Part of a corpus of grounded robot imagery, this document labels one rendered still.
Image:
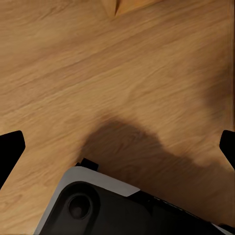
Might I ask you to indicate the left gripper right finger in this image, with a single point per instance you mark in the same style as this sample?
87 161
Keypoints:
227 146

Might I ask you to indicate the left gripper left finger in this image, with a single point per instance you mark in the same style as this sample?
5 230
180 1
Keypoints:
12 146

